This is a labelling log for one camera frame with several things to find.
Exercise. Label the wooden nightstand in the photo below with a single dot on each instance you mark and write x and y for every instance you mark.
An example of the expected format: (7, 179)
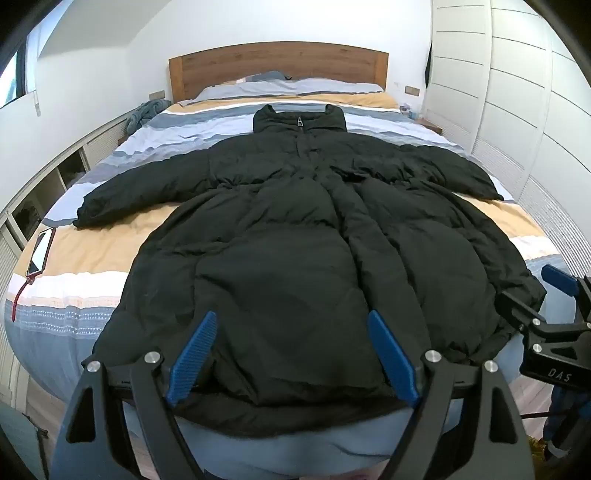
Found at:
(431, 125)

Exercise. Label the person's blue clothing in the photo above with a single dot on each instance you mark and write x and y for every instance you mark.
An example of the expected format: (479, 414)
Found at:
(565, 415)

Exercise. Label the wooden headboard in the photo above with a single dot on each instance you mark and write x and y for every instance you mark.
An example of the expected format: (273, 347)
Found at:
(277, 60)

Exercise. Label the dark blue pillow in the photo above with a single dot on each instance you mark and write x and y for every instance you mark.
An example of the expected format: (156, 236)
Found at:
(265, 76)

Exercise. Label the low white shelf unit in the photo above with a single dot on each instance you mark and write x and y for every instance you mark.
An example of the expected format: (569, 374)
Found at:
(51, 184)

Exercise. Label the window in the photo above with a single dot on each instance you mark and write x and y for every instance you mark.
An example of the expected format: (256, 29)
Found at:
(18, 74)

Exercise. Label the white wardrobe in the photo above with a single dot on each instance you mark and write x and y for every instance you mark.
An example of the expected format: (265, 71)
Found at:
(517, 92)

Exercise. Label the dark hanging garment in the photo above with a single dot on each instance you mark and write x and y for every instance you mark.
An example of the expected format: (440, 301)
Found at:
(428, 67)

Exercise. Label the crumpled blue blanket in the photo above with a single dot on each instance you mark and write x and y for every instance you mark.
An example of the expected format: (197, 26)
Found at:
(145, 115)

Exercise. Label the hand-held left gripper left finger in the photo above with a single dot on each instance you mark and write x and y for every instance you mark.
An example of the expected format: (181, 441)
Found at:
(194, 355)

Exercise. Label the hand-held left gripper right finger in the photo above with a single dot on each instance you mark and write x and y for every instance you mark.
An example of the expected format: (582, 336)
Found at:
(392, 360)

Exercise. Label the small items on nightstand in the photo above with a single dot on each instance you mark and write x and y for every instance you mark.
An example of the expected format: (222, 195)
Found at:
(408, 110)

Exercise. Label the light blue pillow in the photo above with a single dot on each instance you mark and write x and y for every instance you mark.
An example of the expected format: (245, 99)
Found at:
(323, 86)

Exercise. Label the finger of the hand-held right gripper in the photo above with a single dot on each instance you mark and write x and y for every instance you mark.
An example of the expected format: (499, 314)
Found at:
(519, 310)
(559, 279)

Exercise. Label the smartphone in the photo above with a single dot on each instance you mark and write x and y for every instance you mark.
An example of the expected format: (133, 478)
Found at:
(41, 251)

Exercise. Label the black puffer coat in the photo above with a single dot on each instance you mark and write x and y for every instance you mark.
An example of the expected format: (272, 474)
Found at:
(286, 249)

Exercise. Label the bed with striped cover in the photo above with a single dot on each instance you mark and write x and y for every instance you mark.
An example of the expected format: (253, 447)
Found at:
(92, 258)

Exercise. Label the wall switch panel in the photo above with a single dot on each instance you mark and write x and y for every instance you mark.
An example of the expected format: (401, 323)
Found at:
(157, 95)
(412, 90)

